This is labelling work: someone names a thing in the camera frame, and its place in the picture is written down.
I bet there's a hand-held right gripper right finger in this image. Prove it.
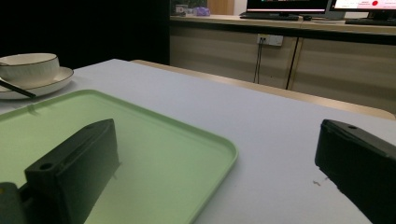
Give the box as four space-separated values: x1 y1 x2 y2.
314 119 396 224

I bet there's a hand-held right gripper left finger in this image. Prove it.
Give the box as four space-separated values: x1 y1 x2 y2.
23 118 121 224

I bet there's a light green plastic tray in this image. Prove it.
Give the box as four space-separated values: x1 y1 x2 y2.
0 89 239 224

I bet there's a white plate with dark rim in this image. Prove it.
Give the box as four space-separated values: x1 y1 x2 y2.
0 65 75 101

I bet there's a black chopstick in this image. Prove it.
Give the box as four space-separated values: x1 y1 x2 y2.
0 77 37 99

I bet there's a white bowl with dark rim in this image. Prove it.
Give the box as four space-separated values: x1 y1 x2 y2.
0 52 61 84

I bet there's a long wooden counter desk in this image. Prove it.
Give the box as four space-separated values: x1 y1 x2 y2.
169 14 396 115

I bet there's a black keyboard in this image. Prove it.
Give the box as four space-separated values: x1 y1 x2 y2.
345 18 396 27
239 12 301 21

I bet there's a computer monitor with white screen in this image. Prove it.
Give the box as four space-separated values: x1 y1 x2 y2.
330 0 396 21

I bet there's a black computer monitor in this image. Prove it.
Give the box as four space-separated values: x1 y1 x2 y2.
239 0 332 21

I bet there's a purple object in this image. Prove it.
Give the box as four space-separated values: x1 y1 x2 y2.
193 7 211 17

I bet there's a black power cable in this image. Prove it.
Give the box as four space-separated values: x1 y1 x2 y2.
253 38 266 84

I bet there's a white wall power socket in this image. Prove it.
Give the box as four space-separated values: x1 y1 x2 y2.
256 33 285 48

